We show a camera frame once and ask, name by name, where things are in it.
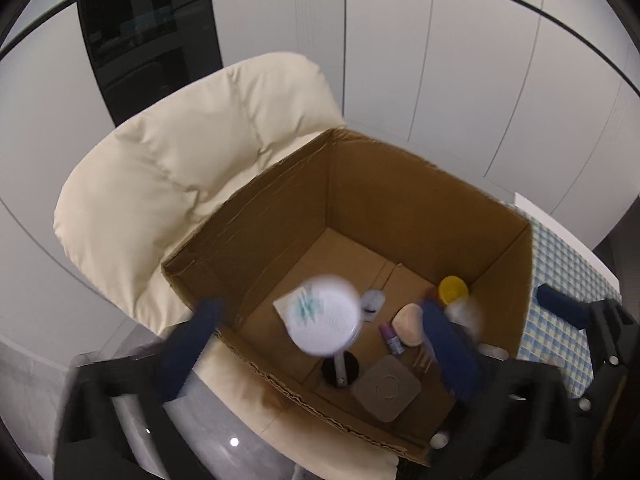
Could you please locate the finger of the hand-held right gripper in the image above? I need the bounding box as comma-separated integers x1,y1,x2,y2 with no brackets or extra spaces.
536,284,636,341

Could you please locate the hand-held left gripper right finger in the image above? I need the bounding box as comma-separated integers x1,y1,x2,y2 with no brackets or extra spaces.
420,299,576,480

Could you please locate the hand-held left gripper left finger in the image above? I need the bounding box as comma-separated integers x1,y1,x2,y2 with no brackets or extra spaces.
55,297,226,480

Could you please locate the peach powder puff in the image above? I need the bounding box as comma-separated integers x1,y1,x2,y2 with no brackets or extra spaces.
390,301,426,348

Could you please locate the orange yellow jar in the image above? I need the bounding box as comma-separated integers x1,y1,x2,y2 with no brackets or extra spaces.
437,275,471,311

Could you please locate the small clear jar black band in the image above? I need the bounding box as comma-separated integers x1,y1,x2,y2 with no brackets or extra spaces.
360,288,387,322

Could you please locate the black round puff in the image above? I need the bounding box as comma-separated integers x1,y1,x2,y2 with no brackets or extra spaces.
321,351,361,388

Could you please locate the small beige carton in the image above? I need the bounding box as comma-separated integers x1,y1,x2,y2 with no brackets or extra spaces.
272,287,301,328

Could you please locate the white round compact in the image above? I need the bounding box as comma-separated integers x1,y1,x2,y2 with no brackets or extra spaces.
289,275,365,356

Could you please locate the large cardboard box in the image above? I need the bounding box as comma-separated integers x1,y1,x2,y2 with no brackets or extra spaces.
161,127,535,467

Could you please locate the blue yellow checkered tablecloth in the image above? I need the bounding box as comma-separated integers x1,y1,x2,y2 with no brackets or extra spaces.
515,220,621,401

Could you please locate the cream padded armchair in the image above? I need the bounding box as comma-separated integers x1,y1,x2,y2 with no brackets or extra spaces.
52,51,401,480

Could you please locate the white wardrobe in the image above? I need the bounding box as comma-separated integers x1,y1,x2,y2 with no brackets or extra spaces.
0,0,640,361

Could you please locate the black glass cabinet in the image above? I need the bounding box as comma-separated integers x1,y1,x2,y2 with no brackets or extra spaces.
75,0,223,126

